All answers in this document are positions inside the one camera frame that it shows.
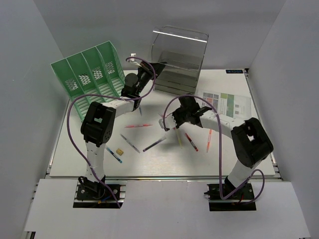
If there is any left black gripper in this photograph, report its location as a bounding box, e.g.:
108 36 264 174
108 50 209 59
136 61 166 96

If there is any yellow highlighter pen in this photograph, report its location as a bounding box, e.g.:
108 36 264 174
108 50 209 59
175 128 182 148

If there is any clear plastic drawer cabinet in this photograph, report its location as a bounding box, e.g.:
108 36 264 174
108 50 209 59
151 25 209 95

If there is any grey clear pen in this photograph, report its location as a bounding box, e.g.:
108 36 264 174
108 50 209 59
120 134 140 153

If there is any small yellow eraser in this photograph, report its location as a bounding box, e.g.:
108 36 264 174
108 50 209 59
116 148 124 155

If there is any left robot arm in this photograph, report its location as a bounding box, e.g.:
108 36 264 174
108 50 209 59
81 61 166 199

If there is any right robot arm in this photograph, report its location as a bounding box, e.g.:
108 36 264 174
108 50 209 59
164 94 274 199

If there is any red pen right centre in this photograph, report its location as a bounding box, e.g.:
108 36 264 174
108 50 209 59
185 133 199 152

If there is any dark purple pen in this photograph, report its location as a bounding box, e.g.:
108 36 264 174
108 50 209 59
143 136 166 152

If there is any red orange highlighter pen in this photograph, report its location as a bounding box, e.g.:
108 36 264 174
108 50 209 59
124 123 153 128

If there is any plastic sleeve with printed sheets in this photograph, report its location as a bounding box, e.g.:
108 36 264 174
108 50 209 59
195 90 252 120

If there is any green plastic file organizer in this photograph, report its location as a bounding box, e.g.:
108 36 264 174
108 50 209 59
51 41 125 121

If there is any small blue label sticker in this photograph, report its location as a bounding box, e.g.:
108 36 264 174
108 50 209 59
226 69 244 74

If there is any blue pen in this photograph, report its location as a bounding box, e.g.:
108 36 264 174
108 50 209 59
106 147 123 164

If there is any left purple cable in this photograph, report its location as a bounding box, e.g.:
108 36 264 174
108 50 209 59
67 56 157 209

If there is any purple cable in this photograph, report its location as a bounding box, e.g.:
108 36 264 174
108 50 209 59
67 56 157 209
162 94 266 200

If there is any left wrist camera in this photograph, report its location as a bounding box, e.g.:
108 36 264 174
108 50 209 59
128 53 141 67

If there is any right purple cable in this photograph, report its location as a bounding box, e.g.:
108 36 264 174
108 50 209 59
162 94 266 200

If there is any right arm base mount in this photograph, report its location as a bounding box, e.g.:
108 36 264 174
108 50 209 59
204 183 257 212

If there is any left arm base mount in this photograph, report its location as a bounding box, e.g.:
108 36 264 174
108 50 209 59
73 176 125 209

